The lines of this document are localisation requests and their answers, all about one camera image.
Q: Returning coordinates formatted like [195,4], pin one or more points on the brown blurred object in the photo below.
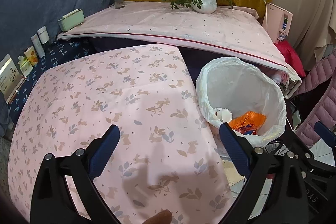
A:
[158,217]

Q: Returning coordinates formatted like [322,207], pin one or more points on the white lidded tumbler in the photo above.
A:
[43,35]

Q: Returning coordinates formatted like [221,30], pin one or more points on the navy floral cloth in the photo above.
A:
[63,52]

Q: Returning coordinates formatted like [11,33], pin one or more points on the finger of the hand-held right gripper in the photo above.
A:
[325,133]

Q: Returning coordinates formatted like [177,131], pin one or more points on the pink puffer jacket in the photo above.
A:
[320,98]

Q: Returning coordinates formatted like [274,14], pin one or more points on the white ribbed plant pot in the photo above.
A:
[204,3]

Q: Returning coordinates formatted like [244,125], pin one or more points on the open white gift box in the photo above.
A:
[10,77]

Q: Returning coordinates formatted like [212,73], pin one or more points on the orange plastic bag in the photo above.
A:
[249,120]

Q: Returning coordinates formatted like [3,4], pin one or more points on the orange printed tin can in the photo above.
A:
[31,56]

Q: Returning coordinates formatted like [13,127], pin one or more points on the trash bin with white liner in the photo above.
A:
[241,87]

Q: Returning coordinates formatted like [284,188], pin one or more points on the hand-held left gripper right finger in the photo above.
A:
[233,150]

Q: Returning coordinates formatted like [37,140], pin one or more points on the pink rabbit print tablecloth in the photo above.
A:
[131,82]

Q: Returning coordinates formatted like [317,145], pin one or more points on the white paper cup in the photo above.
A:
[225,115]

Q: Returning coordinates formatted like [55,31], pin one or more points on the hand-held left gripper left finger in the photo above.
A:
[105,153]

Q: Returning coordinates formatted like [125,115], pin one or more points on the green tissue box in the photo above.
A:
[71,20]

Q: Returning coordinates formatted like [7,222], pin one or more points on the green tissue pack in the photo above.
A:
[25,66]

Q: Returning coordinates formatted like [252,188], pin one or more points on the pink dotted sheet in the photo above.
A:
[183,24]

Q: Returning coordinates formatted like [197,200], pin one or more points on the white tube bottle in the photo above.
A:
[38,45]

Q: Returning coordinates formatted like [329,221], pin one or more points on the red cloth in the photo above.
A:
[290,58]

